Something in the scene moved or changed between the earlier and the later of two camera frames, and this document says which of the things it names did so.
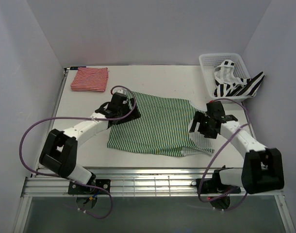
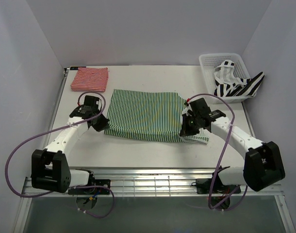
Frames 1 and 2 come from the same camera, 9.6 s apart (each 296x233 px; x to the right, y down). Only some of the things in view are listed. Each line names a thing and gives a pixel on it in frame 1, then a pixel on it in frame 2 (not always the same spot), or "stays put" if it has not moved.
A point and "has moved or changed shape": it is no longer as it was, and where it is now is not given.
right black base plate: [213, 185] stays put
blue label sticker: [75, 68] stays put
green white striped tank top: [163, 128] has moved or changed shape
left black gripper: [134, 115] -> [103, 124]
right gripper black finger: [198, 117] -> [189, 126]
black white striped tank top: [228, 85] stays put
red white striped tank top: [90, 79] stays put
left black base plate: [74, 188] stays put
